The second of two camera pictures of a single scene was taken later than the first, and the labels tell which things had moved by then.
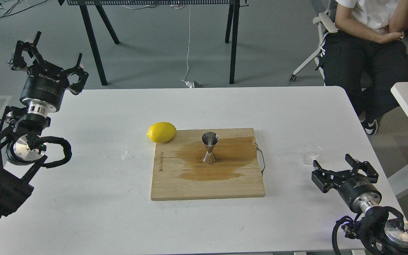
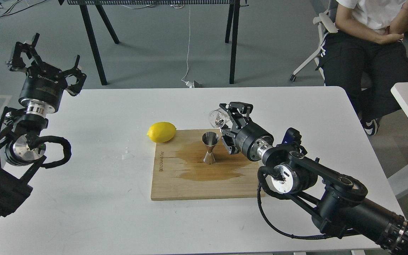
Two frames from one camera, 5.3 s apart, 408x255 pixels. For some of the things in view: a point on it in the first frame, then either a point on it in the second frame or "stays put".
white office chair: [326, 22] stays put
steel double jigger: [209, 139] stays put
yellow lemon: [161, 132] stays put
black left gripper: [45, 84] stays put
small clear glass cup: [310, 151] -> [216, 119]
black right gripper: [361, 194] -> [251, 139]
